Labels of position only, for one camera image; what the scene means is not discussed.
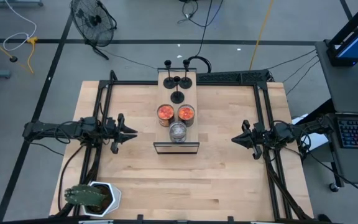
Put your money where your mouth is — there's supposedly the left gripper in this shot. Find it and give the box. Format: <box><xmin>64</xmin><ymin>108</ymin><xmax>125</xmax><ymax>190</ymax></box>
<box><xmin>103</xmin><ymin>113</ymin><xmax>139</xmax><ymax>155</ymax></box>

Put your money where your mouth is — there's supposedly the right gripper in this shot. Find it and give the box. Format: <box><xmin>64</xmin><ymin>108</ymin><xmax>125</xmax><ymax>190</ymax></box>
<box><xmin>231</xmin><ymin>119</ymin><xmax>275</xmax><ymax>161</ymax></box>

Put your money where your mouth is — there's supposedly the orange wax candle tin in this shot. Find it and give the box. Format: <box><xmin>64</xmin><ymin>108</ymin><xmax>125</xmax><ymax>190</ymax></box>
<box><xmin>177</xmin><ymin>104</ymin><xmax>196</xmax><ymax>128</ymax></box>
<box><xmin>156</xmin><ymin>103</ymin><xmax>176</xmax><ymax>128</ymax></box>

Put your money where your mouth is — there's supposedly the white wax labelled candle tin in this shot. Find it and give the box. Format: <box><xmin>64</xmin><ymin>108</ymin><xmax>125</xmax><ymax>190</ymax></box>
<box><xmin>168</xmin><ymin>121</ymin><xmax>188</xmax><ymax>143</ymax></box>

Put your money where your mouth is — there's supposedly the black candlestick holder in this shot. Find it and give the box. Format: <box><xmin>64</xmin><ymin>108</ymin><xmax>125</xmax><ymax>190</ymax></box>
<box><xmin>163</xmin><ymin>59</ymin><xmax>177</xmax><ymax>90</ymax></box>
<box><xmin>178</xmin><ymin>58</ymin><xmax>193</xmax><ymax>90</ymax></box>
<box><xmin>170</xmin><ymin>75</ymin><xmax>186</xmax><ymax>105</ymax></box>

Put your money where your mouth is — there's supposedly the white angular plant pot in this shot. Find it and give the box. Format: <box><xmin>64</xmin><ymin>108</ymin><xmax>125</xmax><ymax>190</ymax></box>
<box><xmin>82</xmin><ymin>180</ymin><xmax>122</xmax><ymax>218</ymax></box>

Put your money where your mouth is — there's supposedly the black perforated plate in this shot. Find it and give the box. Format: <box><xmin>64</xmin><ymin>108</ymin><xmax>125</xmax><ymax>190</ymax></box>
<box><xmin>196</xmin><ymin>68</ymin><xmax>272</xmax><ymax>85</ymax></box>

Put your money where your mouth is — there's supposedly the white paper sheet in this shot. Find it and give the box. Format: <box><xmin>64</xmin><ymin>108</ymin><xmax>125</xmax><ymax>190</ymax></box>
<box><xmin>291</xmin><ymin>114</ymin><xmax>329</xmax><ymax>152</ymax></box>

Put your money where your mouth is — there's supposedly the green cactus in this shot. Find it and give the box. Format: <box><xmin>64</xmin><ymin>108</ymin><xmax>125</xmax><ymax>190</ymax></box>
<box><xmin>63</xmin><ymin>184</ymin><xmax>108</xmax><ymax>208</ymax></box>

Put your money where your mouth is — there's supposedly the grey computer desk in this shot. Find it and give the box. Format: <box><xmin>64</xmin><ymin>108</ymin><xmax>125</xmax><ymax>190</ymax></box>
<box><xmin>314</xmin><ymin>39</ymin><xmax>358</xmax><ymax>187</ymax></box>

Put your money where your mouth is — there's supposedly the backlit black keyboard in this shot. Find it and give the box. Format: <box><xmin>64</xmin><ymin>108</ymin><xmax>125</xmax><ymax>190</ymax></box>
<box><xmin>336</xmin><ymin>118</ymin><xmax>358</xmax><ymax>150</ymax></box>

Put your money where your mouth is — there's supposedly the black floor fan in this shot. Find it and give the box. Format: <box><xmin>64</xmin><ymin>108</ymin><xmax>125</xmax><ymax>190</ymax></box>
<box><xmin>69</xmin><ymin>0</ymin><xmax>118</xmax><ymax>61</ymax></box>

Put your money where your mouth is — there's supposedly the wooden riser shelf black frame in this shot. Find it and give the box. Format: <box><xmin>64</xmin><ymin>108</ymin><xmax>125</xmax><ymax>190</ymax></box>
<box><xmin>152</xmin><ymin>67</ymin><xmax>201</xmax><ymax>156</ymax></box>

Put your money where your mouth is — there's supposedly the black fan power cable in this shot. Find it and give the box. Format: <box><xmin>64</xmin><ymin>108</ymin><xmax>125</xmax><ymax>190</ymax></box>
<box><xmin>99</xmin><ymin>48</ymin><xmax>160</xmax><ymax>70</ymax></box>

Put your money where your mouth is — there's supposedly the thin black cable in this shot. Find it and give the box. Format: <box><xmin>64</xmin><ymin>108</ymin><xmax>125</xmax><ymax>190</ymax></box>
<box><xmin>286</xmin><ymin>60</ymin><xmax>320</xmax><ymax>96</ymax></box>
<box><xmin>267</xmin><ymin>49</ymin><xmax>318</xmax><ymax>71</ymax></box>
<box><xmin>29</xmin><ymin>145</ymin><xmax>65</xmax><ymax>158</ymax></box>
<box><xmin>283</xmin><ymin>55</ymin><xmax>319</xmax><ymax>84</ymax></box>

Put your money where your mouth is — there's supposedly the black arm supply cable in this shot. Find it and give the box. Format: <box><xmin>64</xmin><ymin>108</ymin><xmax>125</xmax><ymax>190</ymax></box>
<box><xmin>57</xmin><ymin>144</ymin><xmax>85</xmax><ymax>212</ymax></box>

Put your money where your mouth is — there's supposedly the black looped cable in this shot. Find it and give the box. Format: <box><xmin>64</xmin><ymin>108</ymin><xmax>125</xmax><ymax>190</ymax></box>
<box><xmin>186</xmin><ymin>55</ymin><xmax>213</xmax><ymax>74</ymax></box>

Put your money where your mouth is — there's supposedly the yellow hanging strap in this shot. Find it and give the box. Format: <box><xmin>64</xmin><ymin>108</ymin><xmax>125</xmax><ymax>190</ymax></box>
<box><xmin>249</xmin><ymin>0</ymin><xmax>275</xmax><ymax>71</ymax></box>

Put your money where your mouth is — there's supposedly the long black cable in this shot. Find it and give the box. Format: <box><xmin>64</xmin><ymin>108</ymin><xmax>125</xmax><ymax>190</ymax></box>
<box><xmin>194</xmin><ymin>0</ymin><xmax>214</xmax><ymax>57</ymax></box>

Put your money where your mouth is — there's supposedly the yellow extension cord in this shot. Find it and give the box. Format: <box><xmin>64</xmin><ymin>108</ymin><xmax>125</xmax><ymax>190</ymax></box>
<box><xmin>26</xmin><ymin>36</ymin><xmax>40</xmax><ymax>75</ymax></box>

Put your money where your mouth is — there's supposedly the tangled black cable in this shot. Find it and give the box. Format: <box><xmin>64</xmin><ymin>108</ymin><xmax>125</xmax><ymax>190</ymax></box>
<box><xmin>177</xmin><ymin>0</ymin><xmax>225</xmax><ymax>28</ymax></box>

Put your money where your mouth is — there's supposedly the yellow strap with black puck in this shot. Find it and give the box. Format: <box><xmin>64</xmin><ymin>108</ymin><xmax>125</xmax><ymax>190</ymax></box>
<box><xmin>0</xmin><ymin>28</ymin><xmax>34</xmax><ymax>75</ymax></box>

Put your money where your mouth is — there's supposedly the white cable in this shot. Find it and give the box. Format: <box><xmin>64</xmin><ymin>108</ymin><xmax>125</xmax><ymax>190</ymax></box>
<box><xmin>2</xmin><ymin>0</ymin><xmax>38</xmax><ymax>52</ymax></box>

